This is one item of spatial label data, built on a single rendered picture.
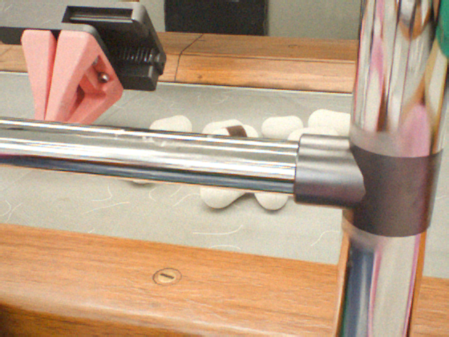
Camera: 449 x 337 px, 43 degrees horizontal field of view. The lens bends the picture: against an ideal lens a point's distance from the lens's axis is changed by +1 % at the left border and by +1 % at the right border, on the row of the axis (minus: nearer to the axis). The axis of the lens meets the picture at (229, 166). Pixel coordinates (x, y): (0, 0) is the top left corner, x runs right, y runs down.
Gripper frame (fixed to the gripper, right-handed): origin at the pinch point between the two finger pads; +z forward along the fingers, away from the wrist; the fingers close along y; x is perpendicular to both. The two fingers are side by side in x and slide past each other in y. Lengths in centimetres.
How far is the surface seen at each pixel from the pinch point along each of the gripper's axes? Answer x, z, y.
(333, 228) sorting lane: 0.1, 3.2, 18.1
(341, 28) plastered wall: 166, -138, 10
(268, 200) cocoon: -0.2, 2.1, 14.4
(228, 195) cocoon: -0.5, 2.1, 12.1
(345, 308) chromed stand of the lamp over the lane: -14.0, 10.1, 18.9
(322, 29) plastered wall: 167, -138, 2
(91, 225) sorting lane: -1.5, 5.1, 4.9
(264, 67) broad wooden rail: 15.2, -17.0, 9.9
